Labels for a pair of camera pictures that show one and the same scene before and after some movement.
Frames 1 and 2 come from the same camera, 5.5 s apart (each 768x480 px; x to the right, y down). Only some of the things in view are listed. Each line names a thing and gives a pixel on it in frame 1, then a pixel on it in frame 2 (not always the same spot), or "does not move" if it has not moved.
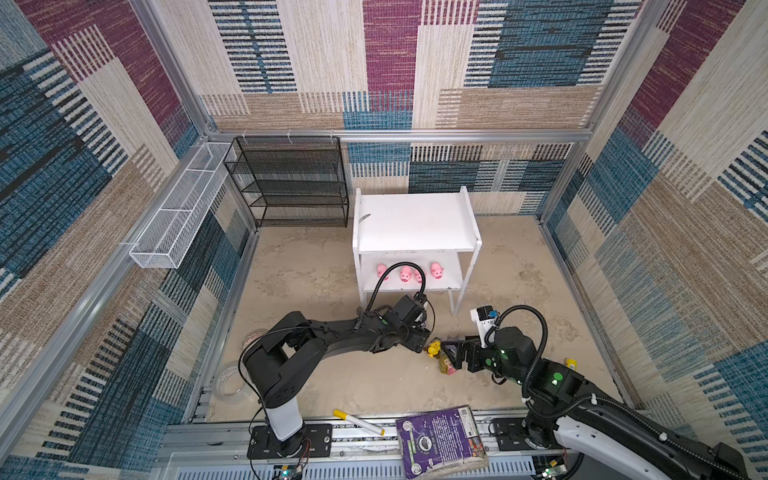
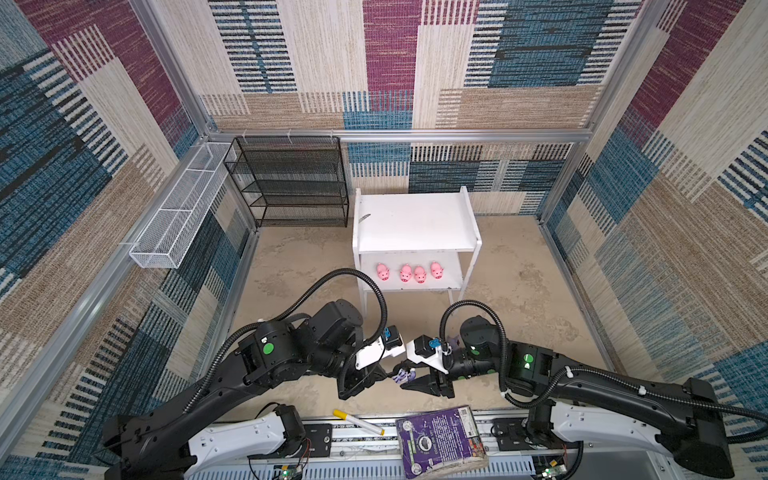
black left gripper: (418, 339) to (363, 378)
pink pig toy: (405, 274) does not move
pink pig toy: (380, 269) does not move
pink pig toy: (436, 270) does not move
